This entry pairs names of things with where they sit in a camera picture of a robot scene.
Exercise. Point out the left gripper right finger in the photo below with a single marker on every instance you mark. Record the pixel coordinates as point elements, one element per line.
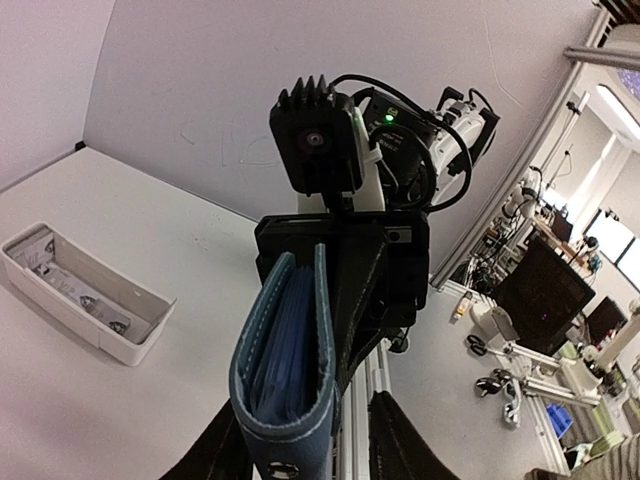
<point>396,449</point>

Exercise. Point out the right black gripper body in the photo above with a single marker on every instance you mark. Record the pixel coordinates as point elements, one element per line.
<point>408,181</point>

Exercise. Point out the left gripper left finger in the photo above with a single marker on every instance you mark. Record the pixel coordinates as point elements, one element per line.
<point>220,453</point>

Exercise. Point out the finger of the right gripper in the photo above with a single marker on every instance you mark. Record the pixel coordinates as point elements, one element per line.
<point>361,262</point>

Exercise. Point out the blue card holder wallet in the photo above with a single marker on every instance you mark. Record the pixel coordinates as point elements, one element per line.
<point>282,375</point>

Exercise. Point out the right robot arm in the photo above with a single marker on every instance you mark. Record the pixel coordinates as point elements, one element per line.
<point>458,133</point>

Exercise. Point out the silver VIP card flat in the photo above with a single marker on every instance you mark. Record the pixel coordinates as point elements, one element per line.
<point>68,285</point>

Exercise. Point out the silver VIP card stack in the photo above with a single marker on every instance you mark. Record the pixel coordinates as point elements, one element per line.
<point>37,249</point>

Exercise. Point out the black computer monitor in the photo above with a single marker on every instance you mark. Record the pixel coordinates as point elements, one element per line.
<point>542,296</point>

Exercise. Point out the white plastic tray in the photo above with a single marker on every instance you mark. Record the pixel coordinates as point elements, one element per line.
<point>111,285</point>

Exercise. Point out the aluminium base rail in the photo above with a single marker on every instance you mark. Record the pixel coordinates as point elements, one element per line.
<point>350,454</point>

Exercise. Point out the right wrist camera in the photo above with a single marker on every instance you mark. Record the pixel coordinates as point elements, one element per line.
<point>330,161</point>

